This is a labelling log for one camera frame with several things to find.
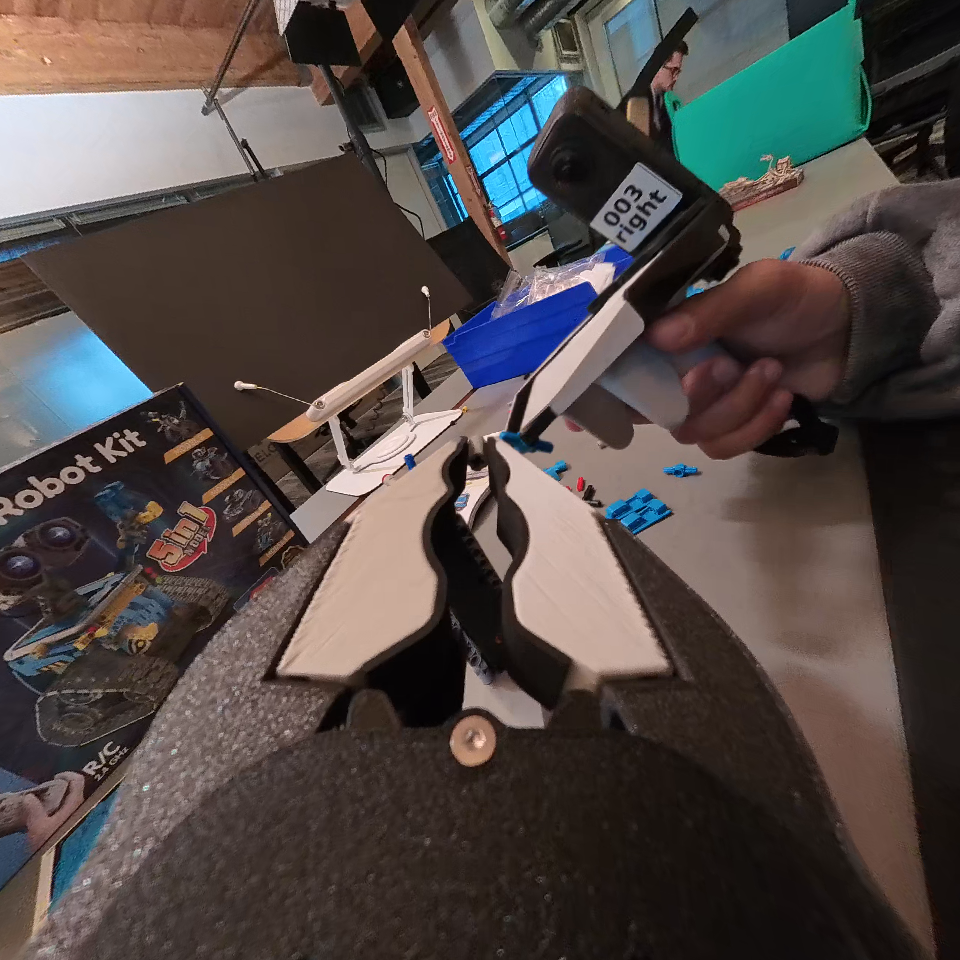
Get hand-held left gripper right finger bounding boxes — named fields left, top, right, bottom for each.
left=484, top=438, right=672, bottom=712

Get person's right forearm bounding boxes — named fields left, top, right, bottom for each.
left=791, top=180, right=960, bottom=421

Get black backdrop board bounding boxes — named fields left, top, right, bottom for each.
left=21, top=161, right=474, bottom=451

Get dark blue toy kit box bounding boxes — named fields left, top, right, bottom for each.
left=0, top=384, right=310, bottom=931

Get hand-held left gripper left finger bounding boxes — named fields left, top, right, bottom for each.
left=273, top=438, right=470, bottom=729

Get white folding stand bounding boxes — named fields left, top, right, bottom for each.
left=234, top=285, right=470, bottom=496

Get red white wall sign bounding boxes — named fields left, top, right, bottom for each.
left=426, top=105, right=460, bottom=164

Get studio panel light on stand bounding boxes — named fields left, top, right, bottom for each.
left=277, top=0, right=421, bottom=177

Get blue plastic bin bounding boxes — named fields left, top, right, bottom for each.
left=442, top=243, right=635, bottom=391

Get wooden model kit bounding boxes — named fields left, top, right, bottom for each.
left=720, top=153, right=805, bottom=211

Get grey desk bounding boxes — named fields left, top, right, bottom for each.
left=288, top=135, right=960, bottom=960

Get clear plastic bags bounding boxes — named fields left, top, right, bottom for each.
left=491, top=255, right=624, bottom=305

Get green backdrop screen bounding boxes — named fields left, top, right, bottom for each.
left=667, top=0, right=871, bottom=170

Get person's right hand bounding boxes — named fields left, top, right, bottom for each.
left=645, top=258, right=852, bottom=460

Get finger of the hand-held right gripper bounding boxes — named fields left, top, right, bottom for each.
left=510, top=294, right=648, bottom=447

